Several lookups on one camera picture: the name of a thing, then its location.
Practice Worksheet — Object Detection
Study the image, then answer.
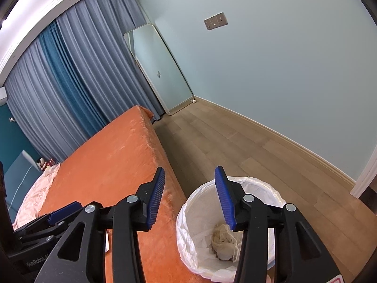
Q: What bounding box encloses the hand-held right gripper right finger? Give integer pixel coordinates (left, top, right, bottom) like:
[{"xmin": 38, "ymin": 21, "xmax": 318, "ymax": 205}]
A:
[{"xmin": 214, "ymin": 166, "xmax": 339, "ymax": 283}]

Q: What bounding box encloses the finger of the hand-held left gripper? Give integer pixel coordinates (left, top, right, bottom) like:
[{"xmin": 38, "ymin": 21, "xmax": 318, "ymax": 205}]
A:
[
  {"xmin": 16, "ymin": 221, "xmax": 69, "ymax": 253},
  {"xmin": 13, "ymin": 201, "xmax": 83, "ymax": 238}
]

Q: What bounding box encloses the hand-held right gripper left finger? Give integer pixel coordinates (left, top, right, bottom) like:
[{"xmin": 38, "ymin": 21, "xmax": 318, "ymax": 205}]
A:
[{"xmin": 35, "ymin": 166, "xmax": 166, "ymax": 283}]

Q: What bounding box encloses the beige mesh net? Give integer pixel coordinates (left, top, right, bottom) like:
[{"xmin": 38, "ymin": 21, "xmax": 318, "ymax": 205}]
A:
[{"xmin": 212, "ymin": 223, "xmax": 245, "ymax": 263}]

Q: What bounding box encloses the waste bin with white liner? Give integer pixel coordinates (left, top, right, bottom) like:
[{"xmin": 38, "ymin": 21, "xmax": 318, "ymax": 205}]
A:
[{"xmin": 176, "ymin": 176, "xmax": 287, "ymax": 282}]

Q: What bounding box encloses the pale pink quilt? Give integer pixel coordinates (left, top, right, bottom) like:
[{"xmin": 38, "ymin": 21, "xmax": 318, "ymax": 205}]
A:
[{"xmin": 13, "ymin": 163, "xmax": 61, "ymax": 230}]

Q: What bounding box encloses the small doll toy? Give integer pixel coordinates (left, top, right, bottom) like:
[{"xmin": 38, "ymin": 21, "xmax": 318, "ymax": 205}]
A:
[{"xmin": 37, "ymin": 158, "xmax": 55, "ymax": 171}]

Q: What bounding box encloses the orange plush bed blanket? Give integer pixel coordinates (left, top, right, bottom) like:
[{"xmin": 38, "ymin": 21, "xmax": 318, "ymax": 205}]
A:
[{"xmin": 38, "ymin": 105, "xmax": 207, "ymax": 283}]

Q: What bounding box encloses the teal padded headboard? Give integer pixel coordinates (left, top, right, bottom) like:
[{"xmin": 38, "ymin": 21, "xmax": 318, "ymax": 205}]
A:
[{"xmin": 0, "ymin": 150, "xmax": 41, "ymax": 213}]

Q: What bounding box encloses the grey curtain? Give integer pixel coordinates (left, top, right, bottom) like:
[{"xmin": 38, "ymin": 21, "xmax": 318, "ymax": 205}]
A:
[
  {"xmin": 5, "ymin": 43, "xmax": 72, "ymax": 164},
  {"xmin": 56, "ymin": 0, "xmax": 165, "ymax": 123}
]

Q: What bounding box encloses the blue curtain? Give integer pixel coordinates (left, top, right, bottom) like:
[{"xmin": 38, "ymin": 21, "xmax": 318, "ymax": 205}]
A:
[{"xmin": 38, "ymin": 22, "xmax": 111, "ymax": 140}]

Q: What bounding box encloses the standing mirror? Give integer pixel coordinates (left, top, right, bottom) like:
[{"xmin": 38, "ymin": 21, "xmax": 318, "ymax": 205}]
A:
[{"xmin": 123, "ymin": 24, "xmax": 192, "ymax": 116}]

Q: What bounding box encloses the wall switch panel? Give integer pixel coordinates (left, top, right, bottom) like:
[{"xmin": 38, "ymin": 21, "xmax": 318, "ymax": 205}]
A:
[{"xmin": 204, "ymin": 12, "xmax": 229, "ymax": 31}]

